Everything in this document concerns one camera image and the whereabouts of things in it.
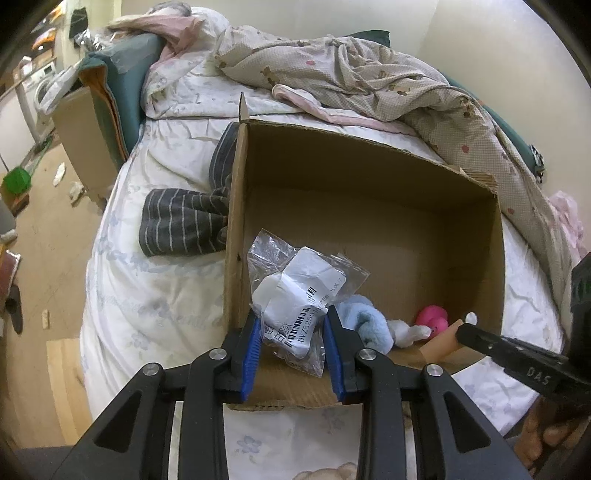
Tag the crumpled white tissue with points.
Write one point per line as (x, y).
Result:
(77, 190)
(60, 174)

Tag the blue fluffy plush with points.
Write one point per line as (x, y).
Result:
(364, 323)

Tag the person's right hand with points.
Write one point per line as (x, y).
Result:
(554, 434)

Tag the brown cardboard box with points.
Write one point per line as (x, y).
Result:
(369, 221)

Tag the beige bear print blanket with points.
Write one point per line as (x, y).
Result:
(369, 78)

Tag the light pink cloth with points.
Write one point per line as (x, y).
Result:
(568, 221)

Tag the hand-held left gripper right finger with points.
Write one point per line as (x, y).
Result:
(334, 364)

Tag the white teddy bear print duvet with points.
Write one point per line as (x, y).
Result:
(152, 295)

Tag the beige nightstand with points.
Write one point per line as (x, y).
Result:
(85, 138)

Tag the pink rubber duck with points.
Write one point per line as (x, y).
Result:
(431, 321)

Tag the clear plastic bag white item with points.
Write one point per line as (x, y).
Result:
(300, 286)

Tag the black slipper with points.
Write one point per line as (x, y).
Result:
(14, 309)

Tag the teal cushion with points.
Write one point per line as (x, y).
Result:
(120, 92)

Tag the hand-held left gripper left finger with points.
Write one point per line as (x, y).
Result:
(251, 355)

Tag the grey striped garment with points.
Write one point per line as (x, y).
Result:
(180, 221)

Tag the white washing machine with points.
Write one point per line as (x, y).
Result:
(41, 92)

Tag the teal headboard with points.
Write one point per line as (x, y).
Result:
(503, 129)

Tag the pink garment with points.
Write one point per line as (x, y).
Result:
(171, 27)

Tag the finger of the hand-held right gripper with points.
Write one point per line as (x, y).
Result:
(485, 344)

